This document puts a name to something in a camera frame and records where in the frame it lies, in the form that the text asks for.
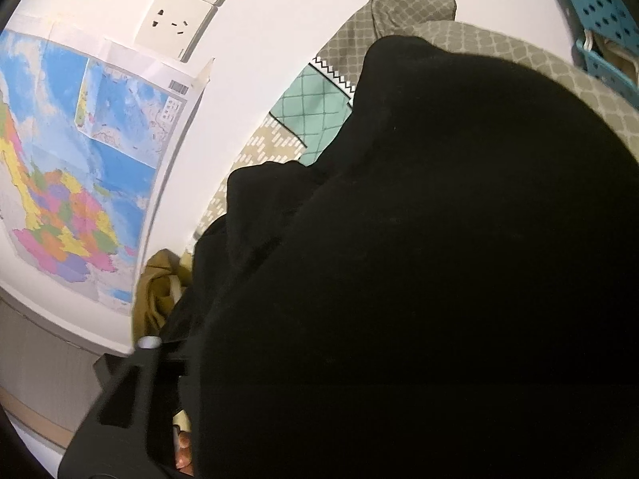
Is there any black coat with gold buttons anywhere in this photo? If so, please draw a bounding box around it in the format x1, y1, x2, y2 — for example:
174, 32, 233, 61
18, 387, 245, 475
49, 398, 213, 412
178, 36, 638, 478

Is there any person's right hand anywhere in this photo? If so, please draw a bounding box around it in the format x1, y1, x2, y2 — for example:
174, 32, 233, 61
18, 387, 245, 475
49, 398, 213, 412
173, 425, 194, 477

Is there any grey wardrobe door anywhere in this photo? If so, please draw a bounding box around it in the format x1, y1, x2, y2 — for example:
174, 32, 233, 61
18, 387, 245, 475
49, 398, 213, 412
1, 293, 102, 449

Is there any olive mustard garment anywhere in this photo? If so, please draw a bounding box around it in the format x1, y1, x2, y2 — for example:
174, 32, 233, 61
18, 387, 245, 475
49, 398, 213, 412
131, 249, 193, 343

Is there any patterned beige teal bedsheet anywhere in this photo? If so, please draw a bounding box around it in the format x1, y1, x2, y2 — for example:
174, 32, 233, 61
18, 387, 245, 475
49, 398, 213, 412
192, 0, 638, 242

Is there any lower teal plastic basket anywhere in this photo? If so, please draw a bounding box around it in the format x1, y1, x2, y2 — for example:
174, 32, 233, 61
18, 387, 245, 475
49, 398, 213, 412
576, 40, 638, 108

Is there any teal plastic basket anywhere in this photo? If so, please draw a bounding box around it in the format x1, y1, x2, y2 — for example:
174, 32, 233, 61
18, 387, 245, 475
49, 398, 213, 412
558, 0, 638, 62
576, 40, 638, 108

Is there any upper teal plastic basket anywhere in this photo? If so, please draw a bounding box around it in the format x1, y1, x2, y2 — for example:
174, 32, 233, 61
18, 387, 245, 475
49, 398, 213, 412
558, 0, 638, 62

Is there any colourful wall map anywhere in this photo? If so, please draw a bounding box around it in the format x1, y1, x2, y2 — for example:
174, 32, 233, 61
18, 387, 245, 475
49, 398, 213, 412
1, 27, 202, 313

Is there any white wall socket strip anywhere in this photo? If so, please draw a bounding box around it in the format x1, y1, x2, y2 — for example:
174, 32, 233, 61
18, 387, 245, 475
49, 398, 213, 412
135, 0, 225, 63

